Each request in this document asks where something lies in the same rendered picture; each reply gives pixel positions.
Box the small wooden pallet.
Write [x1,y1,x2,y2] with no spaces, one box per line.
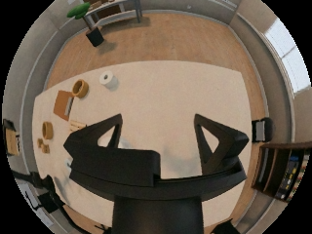
[68,120,87,135]

